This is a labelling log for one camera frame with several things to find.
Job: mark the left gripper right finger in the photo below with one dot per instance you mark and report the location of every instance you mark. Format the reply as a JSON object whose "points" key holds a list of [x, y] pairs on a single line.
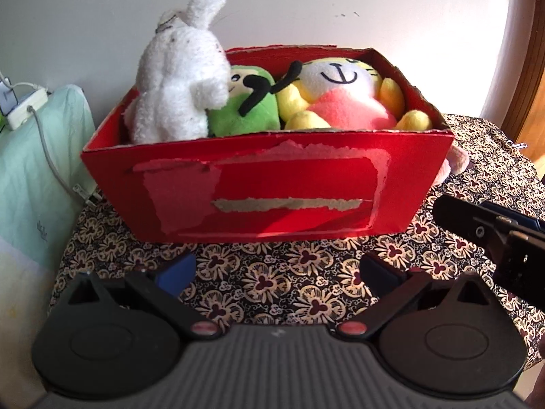
{"points": [[396, 290]]}

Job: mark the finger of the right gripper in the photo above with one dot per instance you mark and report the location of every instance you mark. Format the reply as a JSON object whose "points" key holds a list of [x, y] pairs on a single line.
{"points": [[524, 220], [473, 222]]}

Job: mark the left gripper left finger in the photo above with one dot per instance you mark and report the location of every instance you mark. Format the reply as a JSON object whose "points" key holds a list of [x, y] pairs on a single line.
{"points": [[159, 293]]}

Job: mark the red cardboard box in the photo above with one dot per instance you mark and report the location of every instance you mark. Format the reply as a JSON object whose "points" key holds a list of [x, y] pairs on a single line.
{"points": [[271, 186]]}

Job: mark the green bean plush toy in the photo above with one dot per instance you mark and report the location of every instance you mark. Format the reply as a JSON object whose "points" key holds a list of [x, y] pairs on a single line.
{"points": [[251, 106]]}

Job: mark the white rabbit plush toy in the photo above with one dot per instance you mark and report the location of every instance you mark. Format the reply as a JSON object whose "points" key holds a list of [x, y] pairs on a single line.
{"points": [[183, 74]]}

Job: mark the pink teddy bear plush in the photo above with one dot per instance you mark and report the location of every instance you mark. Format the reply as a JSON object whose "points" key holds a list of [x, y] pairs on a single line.
{"points": [[456, 161]]}

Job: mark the floral patterned tablecloth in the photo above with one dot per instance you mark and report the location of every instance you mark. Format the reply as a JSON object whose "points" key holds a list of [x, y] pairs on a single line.
{"points": [[315, 282]]}

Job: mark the wooden door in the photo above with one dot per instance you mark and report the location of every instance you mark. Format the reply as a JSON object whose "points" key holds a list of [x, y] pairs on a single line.
{"points": [[529, 82]]}

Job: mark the light green bed sheet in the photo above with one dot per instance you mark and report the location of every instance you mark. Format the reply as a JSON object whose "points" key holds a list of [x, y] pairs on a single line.
{"points": [[43, 179]]}

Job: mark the yellow tiger plush toy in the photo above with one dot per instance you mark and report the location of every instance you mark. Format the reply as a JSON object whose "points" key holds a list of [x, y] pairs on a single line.
{"points": [[346, 94]]}

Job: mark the white power strip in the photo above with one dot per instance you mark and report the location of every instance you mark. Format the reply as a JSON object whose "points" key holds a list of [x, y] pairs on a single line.
{"points": [[23, 110]]}

